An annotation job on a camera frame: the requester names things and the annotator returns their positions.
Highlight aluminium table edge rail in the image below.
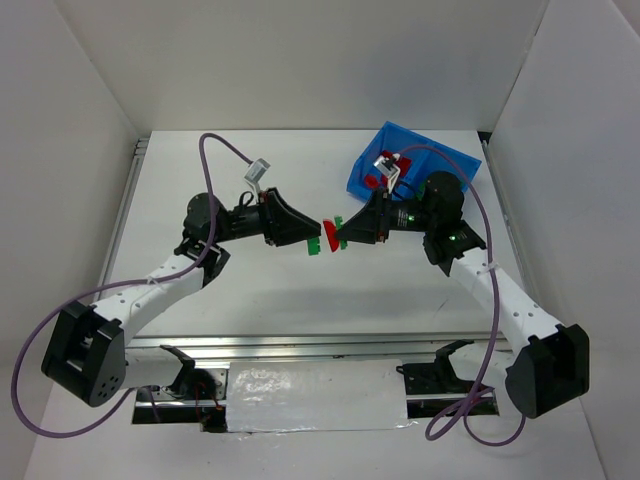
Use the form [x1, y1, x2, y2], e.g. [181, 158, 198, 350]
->
[129, 332, 489, 360]

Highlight white taped cover plate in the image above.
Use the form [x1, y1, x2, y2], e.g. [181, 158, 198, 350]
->
[226, 359, 411, 433]

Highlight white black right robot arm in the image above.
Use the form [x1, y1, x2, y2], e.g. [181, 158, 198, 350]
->
[335, 171, 590, 419]

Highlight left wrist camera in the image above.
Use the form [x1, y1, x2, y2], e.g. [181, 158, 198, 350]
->
[244, 158, 270, 187]

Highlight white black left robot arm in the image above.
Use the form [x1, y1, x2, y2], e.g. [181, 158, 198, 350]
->
[41, 188, 321, 407]

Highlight red arch lego piece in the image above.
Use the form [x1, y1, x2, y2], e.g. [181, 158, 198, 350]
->
[364, 175, 379, 189]

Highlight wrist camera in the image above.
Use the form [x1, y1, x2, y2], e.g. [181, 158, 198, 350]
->
[373, 153, 400, 194]
[244, 158, 270, 187]

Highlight red long lego brick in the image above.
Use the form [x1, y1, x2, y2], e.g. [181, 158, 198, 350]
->
[396, 157, 412, 177]

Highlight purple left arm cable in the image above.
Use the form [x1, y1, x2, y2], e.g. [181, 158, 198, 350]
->
[10, 132, 256, 440]

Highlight blue plastic sorting bin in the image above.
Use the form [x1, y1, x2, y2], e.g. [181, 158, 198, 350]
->
[346, 122, 481, 201]

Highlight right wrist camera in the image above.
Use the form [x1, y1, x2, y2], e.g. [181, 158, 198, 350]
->
[373, 153, 400, 194]

